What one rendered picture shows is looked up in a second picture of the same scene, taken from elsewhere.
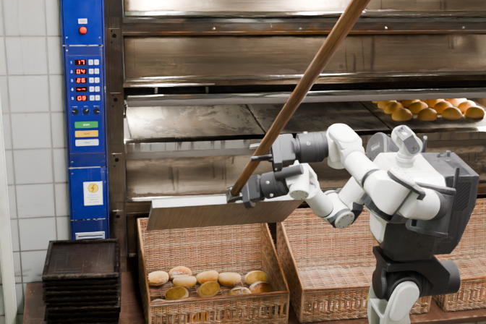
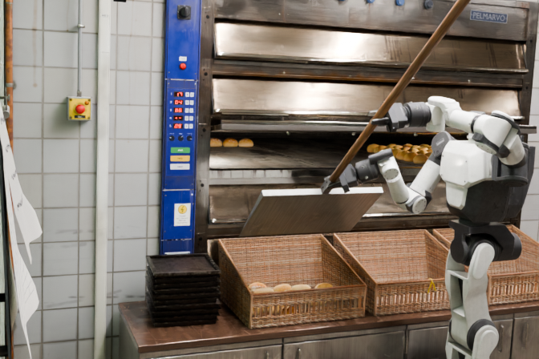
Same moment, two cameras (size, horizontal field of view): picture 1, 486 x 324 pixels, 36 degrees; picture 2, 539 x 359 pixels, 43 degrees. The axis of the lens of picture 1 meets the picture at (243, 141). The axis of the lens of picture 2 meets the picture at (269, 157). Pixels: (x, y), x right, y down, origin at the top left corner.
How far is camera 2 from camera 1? 0.99 m
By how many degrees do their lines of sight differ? 16
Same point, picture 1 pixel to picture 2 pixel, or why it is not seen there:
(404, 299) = (484, 257)
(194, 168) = not seen: hidden behind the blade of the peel
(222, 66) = (290, 104)
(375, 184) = (484, 122)
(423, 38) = (439, 89)
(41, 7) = (148, 46)
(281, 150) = (395, 114)
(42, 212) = (135, 233)
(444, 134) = not seen: hidden behind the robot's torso
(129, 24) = (218, 65)
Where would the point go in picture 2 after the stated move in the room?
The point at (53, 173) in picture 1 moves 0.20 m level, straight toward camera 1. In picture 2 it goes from (147, 196) to (158, 205)
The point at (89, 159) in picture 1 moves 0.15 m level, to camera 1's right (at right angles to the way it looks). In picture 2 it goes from (180, 182) to (213, 183)
